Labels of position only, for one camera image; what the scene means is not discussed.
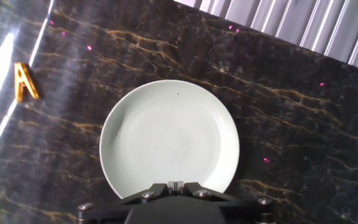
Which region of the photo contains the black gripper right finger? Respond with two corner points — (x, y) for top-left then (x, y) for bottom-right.
(176, 181), (275, 224)

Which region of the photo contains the black gold-veined marble mat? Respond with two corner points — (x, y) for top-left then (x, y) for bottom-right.
(0, 0), (358, 224)

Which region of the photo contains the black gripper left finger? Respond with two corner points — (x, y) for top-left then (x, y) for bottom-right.
(76, 181), (176, 224)

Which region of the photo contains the orange plastic clothespin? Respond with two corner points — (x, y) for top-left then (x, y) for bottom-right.
(13, 62), (40, 103)

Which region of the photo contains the pale green round plate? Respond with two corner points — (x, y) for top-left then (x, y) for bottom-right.
(99, 79), (241, 200)

